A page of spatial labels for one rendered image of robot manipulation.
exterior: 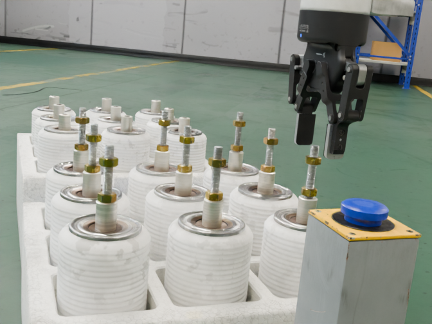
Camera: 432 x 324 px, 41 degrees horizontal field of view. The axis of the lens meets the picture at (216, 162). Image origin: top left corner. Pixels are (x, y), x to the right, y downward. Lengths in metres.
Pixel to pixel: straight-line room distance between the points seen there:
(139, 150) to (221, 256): 0.54
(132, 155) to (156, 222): 0.39
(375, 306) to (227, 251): 0.18
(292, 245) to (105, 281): 0.21
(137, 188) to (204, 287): 0.26
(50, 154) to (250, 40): 6.10
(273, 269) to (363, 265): 0.21
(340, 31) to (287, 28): 6.43
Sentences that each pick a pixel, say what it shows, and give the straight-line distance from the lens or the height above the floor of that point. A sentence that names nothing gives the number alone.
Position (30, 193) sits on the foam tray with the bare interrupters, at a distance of 1.07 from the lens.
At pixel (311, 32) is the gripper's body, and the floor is 0.47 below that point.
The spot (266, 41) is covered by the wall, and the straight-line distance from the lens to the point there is 7.07.
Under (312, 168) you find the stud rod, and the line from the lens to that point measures 0.67.
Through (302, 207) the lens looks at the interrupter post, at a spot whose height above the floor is 0.27.
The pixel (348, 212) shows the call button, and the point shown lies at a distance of 0.50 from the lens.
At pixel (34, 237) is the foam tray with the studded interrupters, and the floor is 0.18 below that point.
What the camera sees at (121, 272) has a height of 0.22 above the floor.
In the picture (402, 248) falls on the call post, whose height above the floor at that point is 0.30.
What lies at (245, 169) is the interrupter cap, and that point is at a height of 0.25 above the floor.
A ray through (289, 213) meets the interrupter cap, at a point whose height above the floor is 0.25.
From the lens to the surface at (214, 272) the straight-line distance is 0.62.
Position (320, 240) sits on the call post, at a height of 0.30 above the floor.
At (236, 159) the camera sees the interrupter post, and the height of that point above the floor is 0.27.
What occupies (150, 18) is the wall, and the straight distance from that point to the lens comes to 7.38.
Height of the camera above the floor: 0.47
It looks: 13 degrees down
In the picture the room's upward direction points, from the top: 5 degrees clockwise
